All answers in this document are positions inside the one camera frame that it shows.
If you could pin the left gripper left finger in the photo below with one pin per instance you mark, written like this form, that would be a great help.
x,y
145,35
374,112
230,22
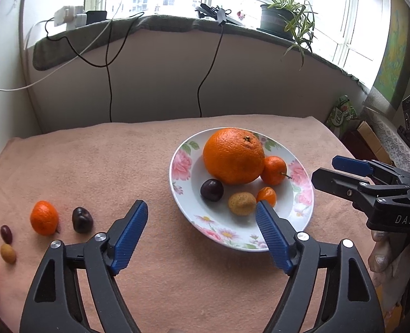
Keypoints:
x,y
54,301

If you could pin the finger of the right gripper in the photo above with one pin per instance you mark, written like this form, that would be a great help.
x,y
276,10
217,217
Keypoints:
x,y
353,189
379,172

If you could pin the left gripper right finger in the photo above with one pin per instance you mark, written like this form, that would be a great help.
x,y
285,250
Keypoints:
x,y
349,301

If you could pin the dark plum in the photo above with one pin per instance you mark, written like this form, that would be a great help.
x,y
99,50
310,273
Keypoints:
x,y
212,190
82,220

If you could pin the small brown longan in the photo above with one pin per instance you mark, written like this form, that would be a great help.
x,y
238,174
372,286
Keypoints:
x,y
8,254

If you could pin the small dark red cherry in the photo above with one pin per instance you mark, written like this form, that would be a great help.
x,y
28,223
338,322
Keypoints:
x,y
6,234

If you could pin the right hand in glove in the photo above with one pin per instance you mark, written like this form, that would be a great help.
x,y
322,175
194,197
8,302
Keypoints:
x,y
388,268

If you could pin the lace cloth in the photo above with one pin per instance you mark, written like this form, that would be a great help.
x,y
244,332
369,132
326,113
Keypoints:
x,y
392,142

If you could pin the cardboard box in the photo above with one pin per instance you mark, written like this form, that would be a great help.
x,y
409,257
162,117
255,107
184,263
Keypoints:
x,y
372,141

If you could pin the green snack bag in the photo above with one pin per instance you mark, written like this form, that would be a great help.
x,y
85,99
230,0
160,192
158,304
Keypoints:
x,y
340,116

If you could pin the mandarin with stem in plate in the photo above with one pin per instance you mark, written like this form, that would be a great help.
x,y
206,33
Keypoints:
x,y
275,171

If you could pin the small kumquat in plate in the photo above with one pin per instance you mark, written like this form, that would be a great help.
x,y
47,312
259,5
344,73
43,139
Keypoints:
x,y
267,194

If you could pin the brown kiwi in plate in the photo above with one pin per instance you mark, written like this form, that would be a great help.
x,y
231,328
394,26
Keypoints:
x,y
242,204

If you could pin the large orange in plate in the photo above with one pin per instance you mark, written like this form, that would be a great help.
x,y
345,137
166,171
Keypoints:
x,y
234,156

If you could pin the dark plum in plate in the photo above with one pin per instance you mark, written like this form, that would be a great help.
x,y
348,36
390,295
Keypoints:
x,y
212,190

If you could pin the floral white plate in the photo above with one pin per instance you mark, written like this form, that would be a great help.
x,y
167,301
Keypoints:
x,y
295,195

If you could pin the potted spider plant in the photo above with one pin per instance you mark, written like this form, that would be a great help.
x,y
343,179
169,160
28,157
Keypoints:
x,y
292,20

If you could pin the black device on sill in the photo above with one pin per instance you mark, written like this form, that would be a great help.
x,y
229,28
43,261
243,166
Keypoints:
x,y
219,14

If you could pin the grey sill cloth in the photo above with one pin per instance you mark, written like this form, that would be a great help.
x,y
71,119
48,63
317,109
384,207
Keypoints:
x,y
50,52

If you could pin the black power adapter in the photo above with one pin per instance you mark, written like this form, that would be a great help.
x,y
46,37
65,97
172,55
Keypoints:
x,y
95,16

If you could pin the wall map poster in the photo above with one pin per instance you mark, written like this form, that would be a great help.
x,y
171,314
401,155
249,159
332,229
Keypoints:
x,y
393,75

